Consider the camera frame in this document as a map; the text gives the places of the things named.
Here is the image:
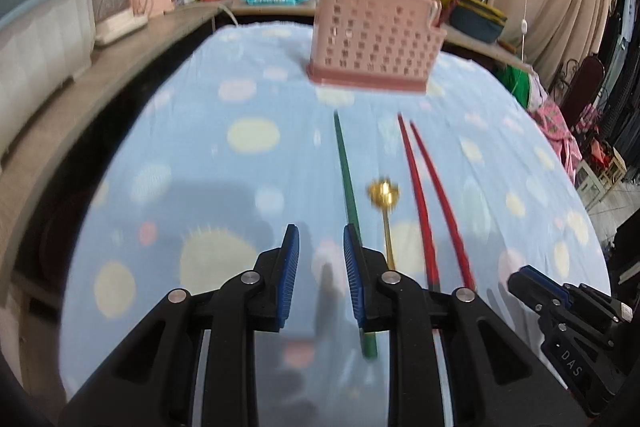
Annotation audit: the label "pink plastic utensil basket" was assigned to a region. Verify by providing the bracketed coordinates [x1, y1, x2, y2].
[306, 0, 447, 95]

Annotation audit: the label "dark wooden chair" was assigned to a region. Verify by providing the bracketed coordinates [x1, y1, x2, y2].
[560, 54, 606, 128]

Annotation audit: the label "blue printed tablecloth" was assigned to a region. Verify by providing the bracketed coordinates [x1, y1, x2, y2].
[59, 21, 612, 427]

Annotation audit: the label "green chopstick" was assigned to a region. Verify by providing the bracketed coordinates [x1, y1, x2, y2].
[332, 109, 378, 359]

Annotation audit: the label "bright red chopstick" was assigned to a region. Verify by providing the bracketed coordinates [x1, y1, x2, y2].
[409, 121, 477, 292]
[396, 113, 442, 293]

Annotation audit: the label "gold flower spoon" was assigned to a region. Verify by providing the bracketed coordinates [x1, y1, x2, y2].
[367, 178, 402, 272]

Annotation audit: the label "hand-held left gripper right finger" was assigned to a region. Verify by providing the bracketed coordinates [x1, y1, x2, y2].
[342, 223, 588, 427]

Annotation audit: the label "pink patterned cloth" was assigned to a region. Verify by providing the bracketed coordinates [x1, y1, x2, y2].
[530, 99, 583, 182]

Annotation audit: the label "white frame stool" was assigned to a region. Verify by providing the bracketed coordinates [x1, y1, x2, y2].
[575, 147, 628, 212]

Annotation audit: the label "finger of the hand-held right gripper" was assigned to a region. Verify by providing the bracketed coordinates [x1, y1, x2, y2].
[506, 269, 630, 419]
[519, 265, 632, 334]

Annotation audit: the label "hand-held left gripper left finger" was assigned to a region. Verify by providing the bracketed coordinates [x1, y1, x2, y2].
[59, 223, 301, 427]

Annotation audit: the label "hanging dark clothes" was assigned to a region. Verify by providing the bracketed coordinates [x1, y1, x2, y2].
[595, 0, 640, 188]

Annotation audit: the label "white dish rack with lid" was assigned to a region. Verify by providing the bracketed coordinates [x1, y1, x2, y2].
[0, 0, 98, 158]

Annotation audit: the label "green cloth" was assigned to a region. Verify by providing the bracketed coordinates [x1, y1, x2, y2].
[500, 64, 536, 108]

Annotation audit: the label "stack of blue dishes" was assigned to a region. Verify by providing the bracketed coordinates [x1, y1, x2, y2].
[447, 0, 508, 44]

